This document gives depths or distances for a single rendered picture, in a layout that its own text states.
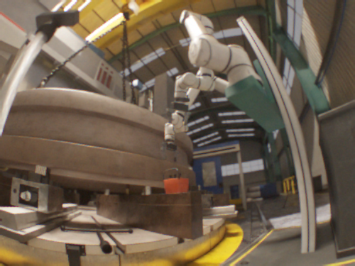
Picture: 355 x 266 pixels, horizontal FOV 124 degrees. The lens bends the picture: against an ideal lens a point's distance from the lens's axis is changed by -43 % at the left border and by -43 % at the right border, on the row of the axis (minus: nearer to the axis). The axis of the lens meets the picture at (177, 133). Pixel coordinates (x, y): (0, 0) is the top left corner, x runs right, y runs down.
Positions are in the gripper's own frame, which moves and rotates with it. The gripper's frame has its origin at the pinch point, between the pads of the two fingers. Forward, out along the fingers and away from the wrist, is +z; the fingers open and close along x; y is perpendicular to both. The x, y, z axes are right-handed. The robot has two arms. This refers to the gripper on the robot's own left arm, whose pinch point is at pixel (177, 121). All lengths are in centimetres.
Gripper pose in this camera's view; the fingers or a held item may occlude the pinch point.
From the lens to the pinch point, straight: 118.8
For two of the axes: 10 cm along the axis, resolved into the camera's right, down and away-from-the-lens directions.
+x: -8.3, -0.8, -5.5
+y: -5.5, -0.5, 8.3
